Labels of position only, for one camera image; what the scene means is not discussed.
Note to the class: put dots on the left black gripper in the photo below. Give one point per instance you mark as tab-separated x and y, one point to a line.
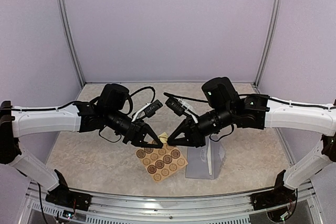
135	134

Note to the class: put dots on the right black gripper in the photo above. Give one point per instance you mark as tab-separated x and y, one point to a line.
193	137

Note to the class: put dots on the brown sticker sheet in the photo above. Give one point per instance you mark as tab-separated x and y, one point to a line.
160	163

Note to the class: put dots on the beige letter sheet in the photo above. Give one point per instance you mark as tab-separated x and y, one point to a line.
209	157

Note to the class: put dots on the grey envelope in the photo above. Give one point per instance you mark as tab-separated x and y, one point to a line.
197	167

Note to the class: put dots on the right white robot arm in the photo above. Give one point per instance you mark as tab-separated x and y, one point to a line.
257	111

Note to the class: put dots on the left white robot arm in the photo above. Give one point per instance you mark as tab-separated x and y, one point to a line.
76	116

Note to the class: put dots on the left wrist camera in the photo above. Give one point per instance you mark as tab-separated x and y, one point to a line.
147	111

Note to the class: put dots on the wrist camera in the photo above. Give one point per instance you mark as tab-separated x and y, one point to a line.
147	111
181	107

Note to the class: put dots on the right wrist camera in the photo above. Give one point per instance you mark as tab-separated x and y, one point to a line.
181	107

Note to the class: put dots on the front aluminium rail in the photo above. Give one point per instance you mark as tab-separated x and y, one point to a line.
113	208

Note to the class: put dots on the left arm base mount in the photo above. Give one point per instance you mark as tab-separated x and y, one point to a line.
65	197

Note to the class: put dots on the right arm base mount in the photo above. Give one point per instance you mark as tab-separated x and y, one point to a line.
271	198

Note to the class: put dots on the left aluminium frame post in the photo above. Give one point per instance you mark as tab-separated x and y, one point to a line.
70	42

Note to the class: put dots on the aluminium frame post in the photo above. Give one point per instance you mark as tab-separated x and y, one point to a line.
70	42
268	42

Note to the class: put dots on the right aluminium frame post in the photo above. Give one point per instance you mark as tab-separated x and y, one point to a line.
268	42

